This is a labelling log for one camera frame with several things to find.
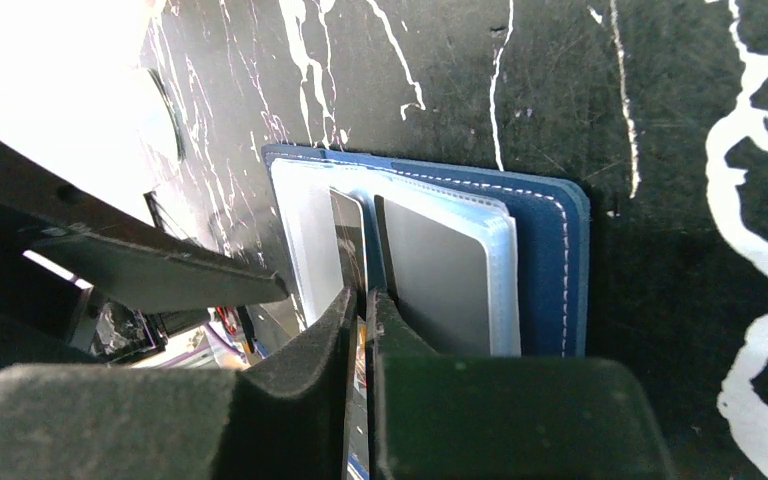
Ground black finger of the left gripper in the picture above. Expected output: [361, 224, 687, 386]
[0, 141, 288, 313]

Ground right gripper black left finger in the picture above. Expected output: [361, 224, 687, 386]
[0, 289, 357, 479]

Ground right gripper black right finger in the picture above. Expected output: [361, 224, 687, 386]
[366, 289, 676, 479]

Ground navy blue card holder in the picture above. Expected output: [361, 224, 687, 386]
[261, 144, 590, 357]

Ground dark patterned card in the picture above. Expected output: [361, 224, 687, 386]
[330, 188, 370, 479]

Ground grey card in holder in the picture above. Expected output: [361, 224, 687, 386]
[374, 194, 522, 356]

